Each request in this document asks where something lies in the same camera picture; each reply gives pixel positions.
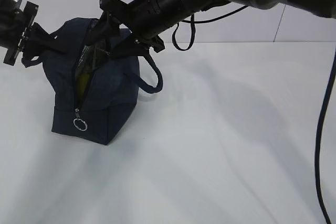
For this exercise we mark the yellow lemon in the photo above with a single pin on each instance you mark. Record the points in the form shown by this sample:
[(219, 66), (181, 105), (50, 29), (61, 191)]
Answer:
[(81, 83)]

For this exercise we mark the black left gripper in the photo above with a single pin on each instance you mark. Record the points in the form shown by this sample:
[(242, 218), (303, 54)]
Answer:
[(20, 35)]

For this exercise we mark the navy blue lunch bag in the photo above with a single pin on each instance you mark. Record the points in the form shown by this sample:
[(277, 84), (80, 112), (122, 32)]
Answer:
[(112, 92)]

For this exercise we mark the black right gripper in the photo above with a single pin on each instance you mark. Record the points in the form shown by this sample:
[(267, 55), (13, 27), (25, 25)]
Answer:
[(142, 17)]

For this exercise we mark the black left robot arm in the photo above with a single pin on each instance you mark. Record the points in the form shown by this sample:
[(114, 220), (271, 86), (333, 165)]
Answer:
[(28, 59)]

